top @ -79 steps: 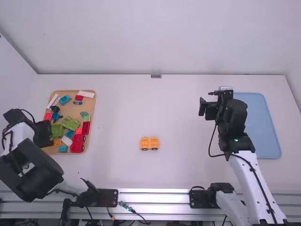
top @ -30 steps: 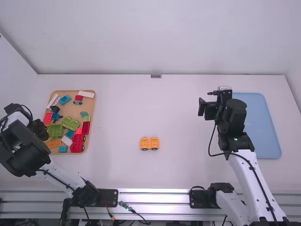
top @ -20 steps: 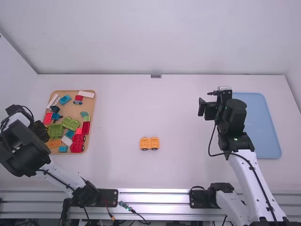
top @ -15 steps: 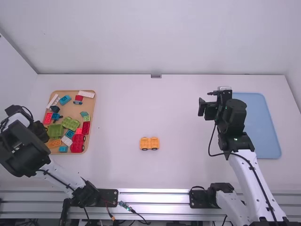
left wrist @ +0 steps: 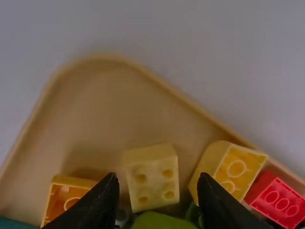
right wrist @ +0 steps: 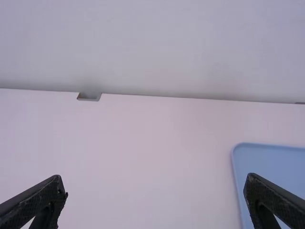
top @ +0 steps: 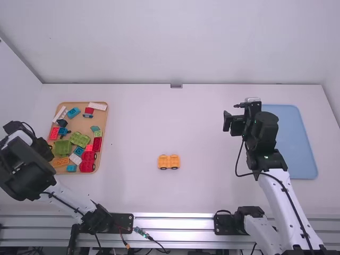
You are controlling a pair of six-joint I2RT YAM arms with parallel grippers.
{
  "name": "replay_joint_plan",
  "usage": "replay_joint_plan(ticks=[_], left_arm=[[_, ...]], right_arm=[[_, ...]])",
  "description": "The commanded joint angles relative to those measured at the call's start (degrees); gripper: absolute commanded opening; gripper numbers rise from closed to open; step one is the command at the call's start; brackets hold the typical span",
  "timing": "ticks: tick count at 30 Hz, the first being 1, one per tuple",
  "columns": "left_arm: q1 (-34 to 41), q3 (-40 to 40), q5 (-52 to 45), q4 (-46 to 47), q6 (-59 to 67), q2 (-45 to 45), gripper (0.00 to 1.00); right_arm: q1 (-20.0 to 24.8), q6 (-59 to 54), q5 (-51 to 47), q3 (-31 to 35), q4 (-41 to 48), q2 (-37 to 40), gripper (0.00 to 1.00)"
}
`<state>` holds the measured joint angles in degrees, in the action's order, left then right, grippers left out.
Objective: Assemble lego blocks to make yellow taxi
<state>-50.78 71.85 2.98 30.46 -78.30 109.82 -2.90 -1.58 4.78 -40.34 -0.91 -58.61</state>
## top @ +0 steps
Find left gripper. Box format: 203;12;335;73
33;137;55;162

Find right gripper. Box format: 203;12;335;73
223;101;262;139

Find yellow toy car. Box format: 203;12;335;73
157;154;182;171

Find large green toy brick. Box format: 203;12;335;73
51;140;73;158

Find orange toy brick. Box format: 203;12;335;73
51;156;71;168

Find white toy fence piece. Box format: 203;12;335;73
52;105;67;123

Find red toy car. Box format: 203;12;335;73
79;150;97;173

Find tan tray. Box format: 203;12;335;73
48;101;109;175

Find long white toy brick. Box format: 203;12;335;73
88;101;108;112

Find blue mat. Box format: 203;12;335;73
261;104;319;181

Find silver rails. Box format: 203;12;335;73
0;211;340;252

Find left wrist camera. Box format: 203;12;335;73
5;129;35;146

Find black cable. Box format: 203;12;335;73
147;235;171;253
234;138;260;182

